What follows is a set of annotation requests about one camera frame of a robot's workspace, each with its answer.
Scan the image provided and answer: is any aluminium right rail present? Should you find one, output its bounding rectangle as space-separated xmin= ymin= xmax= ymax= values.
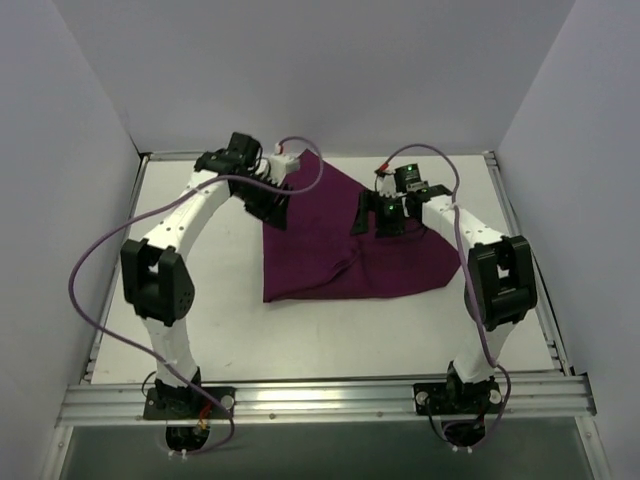
xmin=482 ymin=151 xmax=576 ymax=376

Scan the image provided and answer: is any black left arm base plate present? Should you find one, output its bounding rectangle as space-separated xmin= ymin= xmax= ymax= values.
xmin=142 ymin=386 xmax=236 ymax=421

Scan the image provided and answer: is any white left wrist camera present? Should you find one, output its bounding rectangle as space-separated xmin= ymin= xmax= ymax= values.
xmin=267 ymin=144 xmax=300 ymax=185

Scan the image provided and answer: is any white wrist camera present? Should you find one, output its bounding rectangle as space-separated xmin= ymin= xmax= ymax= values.
xmin=374 ymin=169 xmax=398 ymax=198
xmin=267 ymin=144 xmax=300 ymax=185

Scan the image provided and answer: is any aluminium rail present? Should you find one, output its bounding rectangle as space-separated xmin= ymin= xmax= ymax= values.
xmin=57 ymin=372 xmax=596 ymax=427
xmin=482 ymin=151 xmax=576 ymax=376

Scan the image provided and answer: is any purple surgical cloth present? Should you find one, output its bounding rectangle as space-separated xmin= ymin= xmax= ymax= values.
xmin=263 ymin=151 xmax=460 ymax=303

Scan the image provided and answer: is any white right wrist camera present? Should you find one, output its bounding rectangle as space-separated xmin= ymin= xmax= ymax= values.
xmin=374 ymin=169 xmax=398 ymax=198

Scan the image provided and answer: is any aluminium front rail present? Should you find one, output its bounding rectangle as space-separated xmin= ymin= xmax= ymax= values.
xmin=57 ymin=372 xmax=596 ymax=427

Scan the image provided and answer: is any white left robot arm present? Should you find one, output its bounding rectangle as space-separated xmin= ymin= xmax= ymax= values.
xmin=120 ymin=133 xmax=300 ymax=419

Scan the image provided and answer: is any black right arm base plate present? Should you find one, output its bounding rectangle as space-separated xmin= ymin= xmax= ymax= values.
xmin=413 ymin=377 xmax=503 ymax=416

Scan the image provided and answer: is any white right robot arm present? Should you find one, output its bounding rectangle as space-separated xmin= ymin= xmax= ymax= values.
xmin=351 ymin=164 xmax=538 ymax=413

